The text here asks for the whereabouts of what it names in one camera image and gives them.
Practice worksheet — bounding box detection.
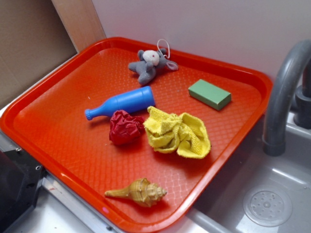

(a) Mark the tan conch seashell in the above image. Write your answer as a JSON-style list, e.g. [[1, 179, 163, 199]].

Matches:
[[104, 178, 167, 207]]

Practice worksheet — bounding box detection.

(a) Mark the orange plastic tray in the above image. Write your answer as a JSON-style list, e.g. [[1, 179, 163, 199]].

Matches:
[[0, 37, 272, 233]]

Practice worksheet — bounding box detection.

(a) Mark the grey plush mouse toy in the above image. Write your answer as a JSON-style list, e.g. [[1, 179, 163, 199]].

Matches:
[[128, 39, 179, 85]]

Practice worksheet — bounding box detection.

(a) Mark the green rectangular block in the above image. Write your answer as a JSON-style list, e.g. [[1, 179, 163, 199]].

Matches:
[[188, 79, 232, 111]]

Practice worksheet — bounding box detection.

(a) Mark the yellow crumpled cloth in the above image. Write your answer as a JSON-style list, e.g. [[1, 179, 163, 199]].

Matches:
[[143, 106, 211, 159]]

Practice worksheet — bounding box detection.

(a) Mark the red crumpled paper ball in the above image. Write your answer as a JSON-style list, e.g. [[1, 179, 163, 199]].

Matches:
[[109, 110, 145, 145]]

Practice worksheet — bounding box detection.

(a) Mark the blue plastic toy bottle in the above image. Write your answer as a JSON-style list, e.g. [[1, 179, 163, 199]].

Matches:
[[85, 86, 156, 120]]

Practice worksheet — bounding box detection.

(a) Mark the grey toy sink faucet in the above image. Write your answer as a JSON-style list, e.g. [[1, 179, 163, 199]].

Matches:
[[262, 39, 311, 156]]

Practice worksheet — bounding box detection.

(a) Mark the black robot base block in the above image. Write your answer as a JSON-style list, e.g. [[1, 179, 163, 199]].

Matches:
[[0, 149, 45, 233]]

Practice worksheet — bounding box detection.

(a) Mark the brown cardboard panel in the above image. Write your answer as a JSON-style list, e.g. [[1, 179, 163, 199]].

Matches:
[[0, 0, 107, 110]]

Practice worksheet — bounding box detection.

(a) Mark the grey toy sink basin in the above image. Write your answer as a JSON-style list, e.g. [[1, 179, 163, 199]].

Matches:
[[191, 109, 311, 233]]

